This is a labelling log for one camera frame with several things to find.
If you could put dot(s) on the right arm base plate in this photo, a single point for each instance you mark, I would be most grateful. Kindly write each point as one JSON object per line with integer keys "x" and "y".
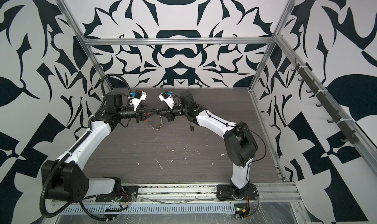
{"x": 231, "y": 192}

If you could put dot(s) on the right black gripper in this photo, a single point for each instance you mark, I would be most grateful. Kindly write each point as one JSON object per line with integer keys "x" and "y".
{"x": 170, "y": 114}

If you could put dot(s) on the aluminium frame crossbar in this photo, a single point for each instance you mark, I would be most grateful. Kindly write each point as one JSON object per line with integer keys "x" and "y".
{"x": 177, "y": 41}

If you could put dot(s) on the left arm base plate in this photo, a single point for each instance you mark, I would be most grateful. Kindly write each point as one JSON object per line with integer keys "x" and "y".
{"x": 123, "y": 194}

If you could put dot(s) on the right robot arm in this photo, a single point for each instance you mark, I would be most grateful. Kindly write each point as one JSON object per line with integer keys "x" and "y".
{"x": 240, "y": 144}

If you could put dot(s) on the white slotted cable duct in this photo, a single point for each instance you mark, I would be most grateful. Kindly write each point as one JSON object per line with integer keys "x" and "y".
{"x": 184, "y": 208}

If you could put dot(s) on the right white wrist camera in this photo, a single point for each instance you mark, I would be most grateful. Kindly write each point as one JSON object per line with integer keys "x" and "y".
{"x": 167, "y": 97}

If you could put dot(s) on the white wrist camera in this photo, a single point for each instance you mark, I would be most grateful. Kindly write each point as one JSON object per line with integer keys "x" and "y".
{"x": 167, "y": 97}
{"x": 137, "y": 97}

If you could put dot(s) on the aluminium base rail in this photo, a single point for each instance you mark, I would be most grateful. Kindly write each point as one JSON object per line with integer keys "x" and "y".
{"x": 200, "y": 192}

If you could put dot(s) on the black wall hook rack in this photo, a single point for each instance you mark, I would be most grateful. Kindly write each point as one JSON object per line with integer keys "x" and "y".
{"x": 323, "y": 97}

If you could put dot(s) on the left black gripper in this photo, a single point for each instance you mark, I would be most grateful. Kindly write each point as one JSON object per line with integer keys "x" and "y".
{"x": 139, "y": 114}

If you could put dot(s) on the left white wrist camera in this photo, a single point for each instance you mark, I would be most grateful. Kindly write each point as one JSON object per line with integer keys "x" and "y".
{"x": 137, "y": 97}

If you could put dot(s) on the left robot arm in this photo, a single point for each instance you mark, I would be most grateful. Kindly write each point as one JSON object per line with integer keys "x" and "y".
{"x": 63, "y": 179}

